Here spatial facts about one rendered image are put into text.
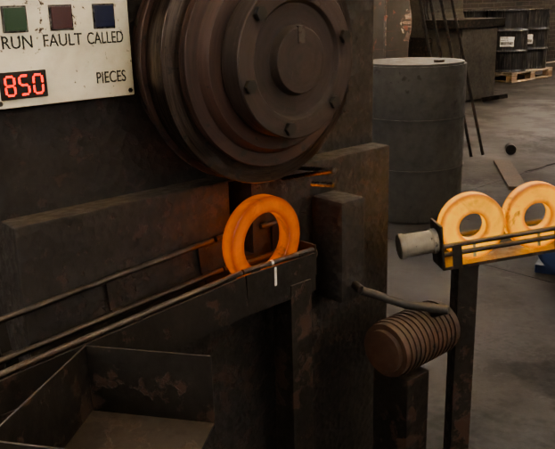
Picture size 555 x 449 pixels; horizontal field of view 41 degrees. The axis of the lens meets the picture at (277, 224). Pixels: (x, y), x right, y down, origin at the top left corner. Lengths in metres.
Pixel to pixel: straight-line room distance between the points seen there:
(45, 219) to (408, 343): 0.81
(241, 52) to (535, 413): 1.58
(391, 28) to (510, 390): 3.62
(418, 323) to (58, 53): 0.94
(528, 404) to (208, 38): 1.63
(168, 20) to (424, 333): 0.87
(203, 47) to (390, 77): 2.87
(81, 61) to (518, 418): 1.67
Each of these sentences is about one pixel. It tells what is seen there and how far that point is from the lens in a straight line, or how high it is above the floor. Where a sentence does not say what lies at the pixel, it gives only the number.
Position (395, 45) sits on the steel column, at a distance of 5.71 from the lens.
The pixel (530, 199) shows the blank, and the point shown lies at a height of 0.77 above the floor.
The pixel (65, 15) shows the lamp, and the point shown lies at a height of 1.20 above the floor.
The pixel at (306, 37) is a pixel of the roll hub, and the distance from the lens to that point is 1.35.
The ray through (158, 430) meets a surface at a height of 0.61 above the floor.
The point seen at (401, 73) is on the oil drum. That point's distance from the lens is 4.08.
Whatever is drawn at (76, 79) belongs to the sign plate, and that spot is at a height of 1.10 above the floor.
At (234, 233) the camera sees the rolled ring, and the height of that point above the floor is 0.79.
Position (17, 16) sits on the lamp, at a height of 1.20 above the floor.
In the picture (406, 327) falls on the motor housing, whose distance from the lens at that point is 1.66.
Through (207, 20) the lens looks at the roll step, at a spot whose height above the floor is 1.19.
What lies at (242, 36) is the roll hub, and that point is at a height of 1.16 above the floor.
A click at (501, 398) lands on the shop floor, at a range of 2.50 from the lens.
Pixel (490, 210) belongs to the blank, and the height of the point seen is 0.74.
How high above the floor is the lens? 1.21
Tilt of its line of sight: 17 degrees down
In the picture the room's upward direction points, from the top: 2 degrees counter-clockwise
